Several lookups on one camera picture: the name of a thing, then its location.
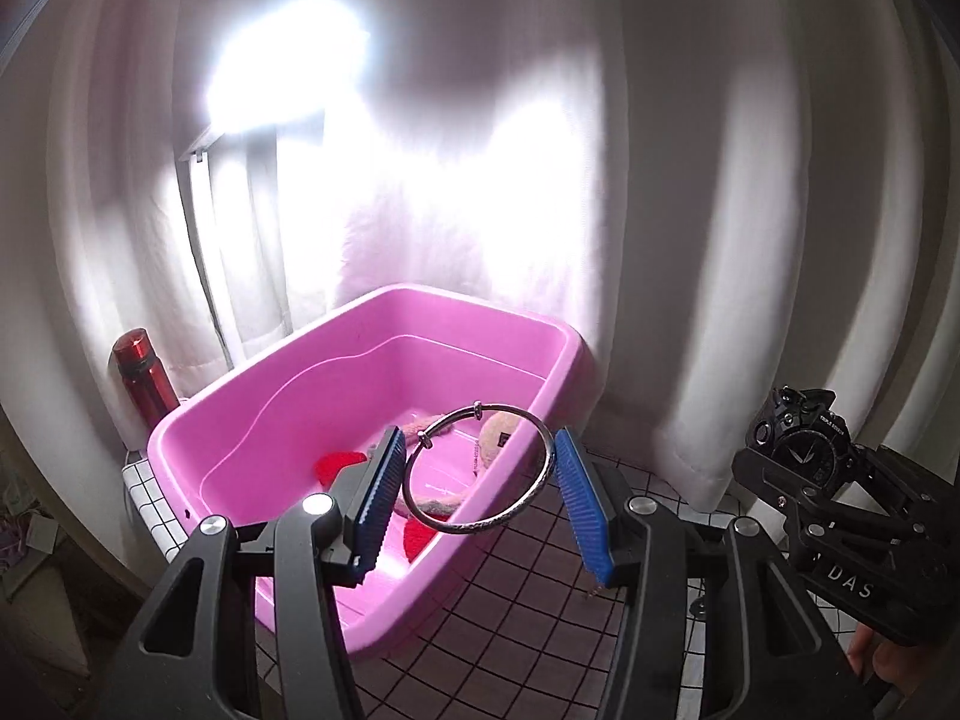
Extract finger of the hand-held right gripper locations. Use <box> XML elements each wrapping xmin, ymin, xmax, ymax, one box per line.
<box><xmin>855</xmin><ymin>444</ymin><xmax>960</xmax><ymax>530</ymax></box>
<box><xmin>731</xmin><ymin>446</ymin><xmax>841</xmax><ymax>541</ymax></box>

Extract black checked white tablecloth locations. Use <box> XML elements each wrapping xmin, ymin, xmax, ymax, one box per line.
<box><xmin>122</xmin><ymin>450</ymin><xmax>886</xmax><ymax>720</ymax></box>

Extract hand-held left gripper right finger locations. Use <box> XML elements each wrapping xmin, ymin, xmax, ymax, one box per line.
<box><xmin>553</xmin><ymin>426</ymin><xmax>875</xmax><ymax>720</ymax></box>

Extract red metal bottle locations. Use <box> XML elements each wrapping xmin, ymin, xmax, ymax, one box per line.
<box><xmin>112</xmin><ymin>328</ymin><xmax>181</xmax><ymax>428</ymax></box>

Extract black wrist watch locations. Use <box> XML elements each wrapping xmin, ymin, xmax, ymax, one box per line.
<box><xmin>748</xmin><ymin>386</ymin><xmax>862</xmax><ymax>494</ymax></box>

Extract patterned cloth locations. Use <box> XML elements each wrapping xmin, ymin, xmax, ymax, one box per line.
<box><xmin>0</xmin><ymin>491</ymin><xmax>65</xmax><ymax>605</ymax></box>

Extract person's right hand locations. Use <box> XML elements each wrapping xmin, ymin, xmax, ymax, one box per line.
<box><xmin>847</xmin><ymin>624</ymin><xmax>920</xmax><ymax>695</ymax></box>

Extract beige fuzzy hair clip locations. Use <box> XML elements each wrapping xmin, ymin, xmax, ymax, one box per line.
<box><xmin>476</xmin><ymin>409</ymin><xmax>541</xmax><ymax>475</ymax></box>

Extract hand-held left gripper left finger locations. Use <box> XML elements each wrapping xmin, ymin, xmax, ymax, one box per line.
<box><xmin>97</xmin><ymin>426</ymin><xmax>410</xmax><ymax>720</ymax></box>

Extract white curtain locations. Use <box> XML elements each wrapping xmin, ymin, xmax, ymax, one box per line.
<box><xmin>0</xmin><ymin>0</ymin><xmax>960</xmax><ymax>616</ymax></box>

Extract white window frame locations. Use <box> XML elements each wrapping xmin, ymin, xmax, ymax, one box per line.
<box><xmin>176</xmin><ymin>120</ymin><xmax>233</xmax><ymax>376</ymax></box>

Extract pink strawberry headband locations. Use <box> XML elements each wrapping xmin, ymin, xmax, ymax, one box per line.
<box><xmin>313</xmin><ymin>412</ymin><xmax>488</xmax><ymax>560</ymax></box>

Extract pink plastic tub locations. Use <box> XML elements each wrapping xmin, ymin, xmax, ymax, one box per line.
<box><xmin>146</xmin><ymin>283</ymin><xmax>587</xmax><ymax>653</ymax></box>

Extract small silver bangle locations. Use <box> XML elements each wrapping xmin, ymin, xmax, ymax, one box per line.
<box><xmin>401</xmin><ymin>401</ymin><xmax>560</xmax><ymax>537</ymax></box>

